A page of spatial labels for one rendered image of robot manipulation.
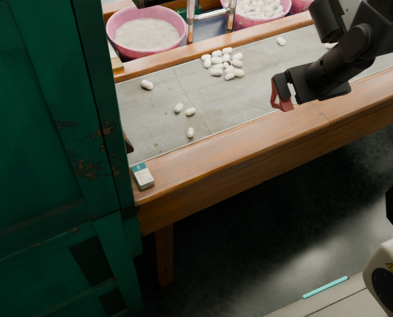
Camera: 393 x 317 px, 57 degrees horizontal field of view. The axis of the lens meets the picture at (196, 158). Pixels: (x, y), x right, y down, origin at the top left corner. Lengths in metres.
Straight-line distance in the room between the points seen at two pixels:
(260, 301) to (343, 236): 0.50
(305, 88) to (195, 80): 0.54
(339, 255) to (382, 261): 0.87
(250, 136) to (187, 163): 0.19
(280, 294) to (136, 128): 0.94
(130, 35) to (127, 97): 0.30
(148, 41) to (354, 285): 1.08
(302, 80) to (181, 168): 0.38
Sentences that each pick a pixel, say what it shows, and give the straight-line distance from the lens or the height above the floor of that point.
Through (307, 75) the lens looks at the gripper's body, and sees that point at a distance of 0.66.
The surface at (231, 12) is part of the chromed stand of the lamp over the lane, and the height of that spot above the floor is 0.84.
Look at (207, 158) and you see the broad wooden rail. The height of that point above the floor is 0.76.
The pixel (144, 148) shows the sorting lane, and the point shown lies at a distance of 0.95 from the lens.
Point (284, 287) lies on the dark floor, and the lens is 1.62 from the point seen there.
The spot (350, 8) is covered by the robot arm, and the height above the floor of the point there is 1.21.
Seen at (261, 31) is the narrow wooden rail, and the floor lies 0.76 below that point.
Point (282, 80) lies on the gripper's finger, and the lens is 0.66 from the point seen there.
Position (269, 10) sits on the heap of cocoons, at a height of 0.74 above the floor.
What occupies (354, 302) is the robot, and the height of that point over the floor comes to 0.28.
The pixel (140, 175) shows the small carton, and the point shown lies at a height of 0.79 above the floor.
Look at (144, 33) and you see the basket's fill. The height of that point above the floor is 0.73.
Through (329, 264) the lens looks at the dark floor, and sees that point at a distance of 1.72.
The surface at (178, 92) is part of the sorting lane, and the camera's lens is 1.09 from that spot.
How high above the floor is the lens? 1.49
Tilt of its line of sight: 54 degrees down
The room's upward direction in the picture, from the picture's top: 5 degrees clockwise
